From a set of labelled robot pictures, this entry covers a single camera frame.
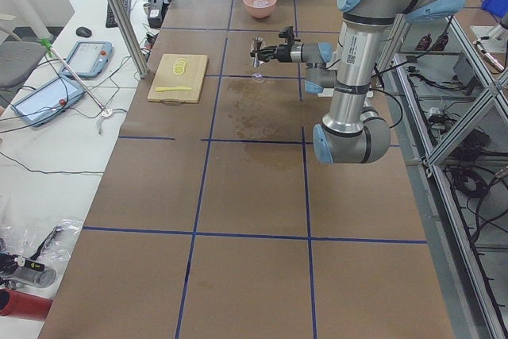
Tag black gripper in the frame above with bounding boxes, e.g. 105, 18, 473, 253
250, 44, 292, 62

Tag steel double jigger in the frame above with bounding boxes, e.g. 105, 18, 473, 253
250, 36, 264, 67

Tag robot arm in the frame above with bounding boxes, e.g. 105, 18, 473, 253
250, 0, 466, 164

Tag clear wine glass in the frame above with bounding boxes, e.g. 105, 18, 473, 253
251, 67, 265, 83

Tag clear ice cubes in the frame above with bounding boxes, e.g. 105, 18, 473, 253
252, 0, 271, 8

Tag pink bowl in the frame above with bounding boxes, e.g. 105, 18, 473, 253
242, 0, 278, 19

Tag bamboo cutting board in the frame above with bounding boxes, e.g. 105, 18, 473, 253
147, 54, 208, 104

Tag black box device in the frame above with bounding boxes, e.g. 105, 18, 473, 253
148, 0, 170, 29

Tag yellow plastic knife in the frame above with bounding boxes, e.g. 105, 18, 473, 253
155, 86, 193, 92

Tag black keyboard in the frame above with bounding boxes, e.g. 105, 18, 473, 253
105, 0, 132, 29

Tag metal grabber stick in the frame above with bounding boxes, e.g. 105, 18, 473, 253
39, 38, 114, 118

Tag blue teach pendant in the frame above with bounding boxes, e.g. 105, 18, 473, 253
65, 40, 113, 79
10, 76, 85, 127

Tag black computer mouse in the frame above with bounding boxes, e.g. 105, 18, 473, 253
75, 26, 92, 38

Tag grey office chair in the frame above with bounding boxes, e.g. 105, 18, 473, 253
1, 41, 46, 89

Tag plastic bag with parts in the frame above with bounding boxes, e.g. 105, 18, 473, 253
1, 195, 83, 290

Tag red cylinder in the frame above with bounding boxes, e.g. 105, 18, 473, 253
1, 289, 52, 322

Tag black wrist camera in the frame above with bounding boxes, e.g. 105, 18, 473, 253
279, 25, 296, 45

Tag aluminium frame post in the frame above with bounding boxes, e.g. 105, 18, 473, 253
107, 0, 149, 79

